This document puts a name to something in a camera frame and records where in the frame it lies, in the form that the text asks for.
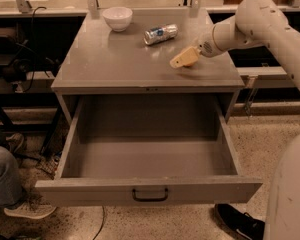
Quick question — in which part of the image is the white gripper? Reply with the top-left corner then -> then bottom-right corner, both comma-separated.
169,33 -> 220,68

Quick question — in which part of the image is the orange fruit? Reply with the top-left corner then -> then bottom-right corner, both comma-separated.
183,62 -> 196,67

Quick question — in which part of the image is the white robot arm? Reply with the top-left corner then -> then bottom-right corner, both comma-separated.
170,0 -> 300,240

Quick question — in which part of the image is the open grey top drawer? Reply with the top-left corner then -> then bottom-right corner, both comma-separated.
36,94 -> 262,206

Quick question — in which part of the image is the silver blue soda can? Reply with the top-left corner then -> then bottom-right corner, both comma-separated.
144,24 -> 178,46

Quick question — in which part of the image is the grey metal cabinet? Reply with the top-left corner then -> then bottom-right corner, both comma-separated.
52,7 -> 244,120

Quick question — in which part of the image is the white ceramic bowl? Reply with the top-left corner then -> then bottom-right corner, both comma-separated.
102,7 -> 133,32

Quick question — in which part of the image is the black sneaker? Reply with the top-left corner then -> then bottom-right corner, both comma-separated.
214,204 -> 265,240

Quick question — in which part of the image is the dark machinery on left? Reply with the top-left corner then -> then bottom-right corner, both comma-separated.
0,25 -> 60,93

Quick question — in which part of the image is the white sneaker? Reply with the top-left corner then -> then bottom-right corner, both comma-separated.
4,198 -> 56,220

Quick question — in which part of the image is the person leg in jeans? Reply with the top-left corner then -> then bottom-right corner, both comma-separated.
0,130 -> 24,209

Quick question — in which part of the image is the black drawer handle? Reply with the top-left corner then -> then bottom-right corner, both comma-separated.
131,188 -> 169,203

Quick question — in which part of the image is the black hanging cable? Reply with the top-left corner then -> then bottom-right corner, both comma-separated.
21,6 -> 48,93

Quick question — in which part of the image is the black cable on floor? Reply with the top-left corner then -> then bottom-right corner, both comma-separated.
91,206 -> 106,240

